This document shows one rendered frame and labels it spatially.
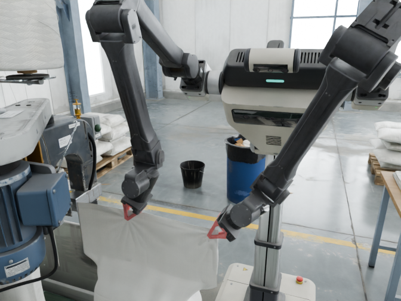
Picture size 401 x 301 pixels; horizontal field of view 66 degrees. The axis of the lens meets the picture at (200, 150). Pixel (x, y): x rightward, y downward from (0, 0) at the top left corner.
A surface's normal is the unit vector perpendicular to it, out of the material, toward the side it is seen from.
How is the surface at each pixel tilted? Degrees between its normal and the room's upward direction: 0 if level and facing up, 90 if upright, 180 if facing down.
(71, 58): 90
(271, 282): 90
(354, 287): 0
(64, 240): 90
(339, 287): 0
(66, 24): 90
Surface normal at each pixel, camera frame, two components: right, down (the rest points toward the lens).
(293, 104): -0.22, -0.53
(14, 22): 0.38, 0.30
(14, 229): 0.81, 0.18
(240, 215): -0.51, 0.08
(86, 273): -0.33, 0.30
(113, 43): -0.34, 0.62
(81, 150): 0.94, 0.11
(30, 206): 0.07, 0.32
